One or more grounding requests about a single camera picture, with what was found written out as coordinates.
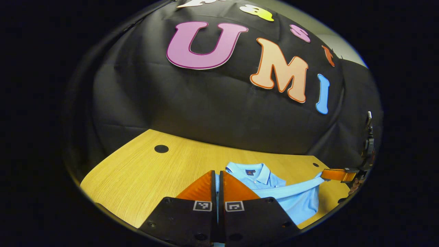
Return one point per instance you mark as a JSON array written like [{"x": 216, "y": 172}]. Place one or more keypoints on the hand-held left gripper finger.
[
  {"x": 213, "y": 188},
  {"x": 222, "y": 188}
]

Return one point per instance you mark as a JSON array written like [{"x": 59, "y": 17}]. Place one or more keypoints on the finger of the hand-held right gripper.
[{"x": 337, "y": 175}]

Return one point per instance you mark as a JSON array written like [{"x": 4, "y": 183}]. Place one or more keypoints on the light blue T-shirt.
[{"x": 295, "y": 202}]

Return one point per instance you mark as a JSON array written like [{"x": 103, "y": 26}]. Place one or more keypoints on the black backdrop cloth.
[{"x": 205, "y": 106}]

